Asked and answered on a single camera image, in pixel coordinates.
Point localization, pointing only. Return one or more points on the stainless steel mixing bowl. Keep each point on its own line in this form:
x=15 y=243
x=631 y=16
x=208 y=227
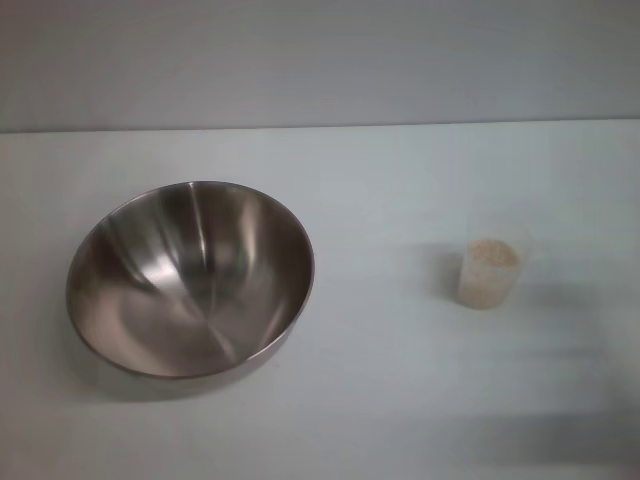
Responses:
x=190 y=280

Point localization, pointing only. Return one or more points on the white rice grains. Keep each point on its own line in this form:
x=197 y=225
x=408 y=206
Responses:
x=492 y=255

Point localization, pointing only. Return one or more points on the clear plastic measuring cup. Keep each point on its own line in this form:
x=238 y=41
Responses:
x=492 y=280

